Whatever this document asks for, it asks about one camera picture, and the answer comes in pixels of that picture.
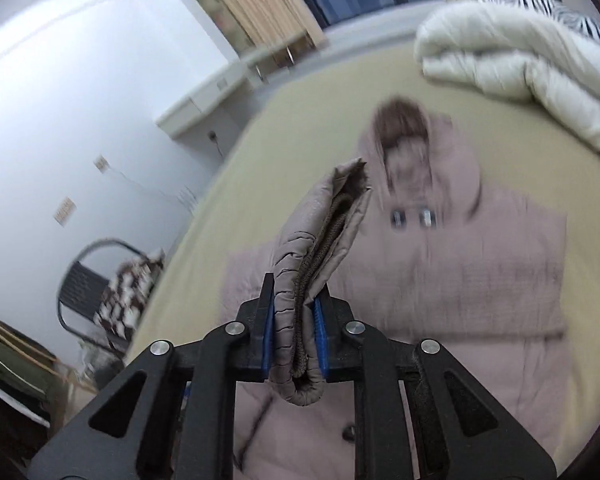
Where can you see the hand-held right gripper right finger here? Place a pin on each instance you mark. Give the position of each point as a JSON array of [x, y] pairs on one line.
[[322, 340]]

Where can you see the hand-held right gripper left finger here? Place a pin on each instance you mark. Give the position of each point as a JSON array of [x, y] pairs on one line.
[[265, 332]]

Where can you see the dusty pink hooded coat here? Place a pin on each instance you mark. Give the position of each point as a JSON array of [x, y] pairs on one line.
[[480, 285]]

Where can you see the wooden clothes rack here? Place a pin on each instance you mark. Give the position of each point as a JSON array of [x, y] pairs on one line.
[[15, 340]]

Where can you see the brown white checkered cloth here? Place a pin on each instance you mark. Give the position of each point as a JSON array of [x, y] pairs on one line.
[[125, 292]]

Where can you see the beige bed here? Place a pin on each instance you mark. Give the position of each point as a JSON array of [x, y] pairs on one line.
[[300, 160]]

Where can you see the black metal chair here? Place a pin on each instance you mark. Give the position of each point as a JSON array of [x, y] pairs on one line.
[[80, 290]]

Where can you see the white desk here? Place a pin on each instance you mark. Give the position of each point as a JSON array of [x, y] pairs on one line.
[[215, 90]]

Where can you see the dark green garment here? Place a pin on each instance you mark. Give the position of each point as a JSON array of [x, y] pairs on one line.
[[10, 370]]

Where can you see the beige curtain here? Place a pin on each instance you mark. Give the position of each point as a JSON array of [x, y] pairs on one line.
[[260, 5]]

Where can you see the white folded duvet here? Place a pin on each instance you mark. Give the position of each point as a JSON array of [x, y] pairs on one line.
[[525, 65]]

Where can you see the zebra striped pillow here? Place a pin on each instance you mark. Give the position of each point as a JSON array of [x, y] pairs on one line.
[[545, 7]]

